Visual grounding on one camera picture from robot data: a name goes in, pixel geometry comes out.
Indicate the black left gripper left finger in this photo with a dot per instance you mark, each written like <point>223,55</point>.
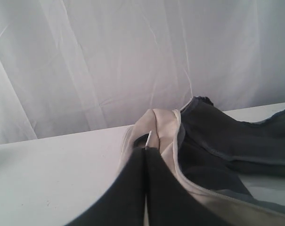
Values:
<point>123,204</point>

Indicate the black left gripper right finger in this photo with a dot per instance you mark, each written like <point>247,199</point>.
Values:
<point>168,203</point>

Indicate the beige canvas duffel bag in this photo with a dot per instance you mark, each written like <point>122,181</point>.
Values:
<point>206,150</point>

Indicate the white backdrop curtain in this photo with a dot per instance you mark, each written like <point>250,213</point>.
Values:
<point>69,66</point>

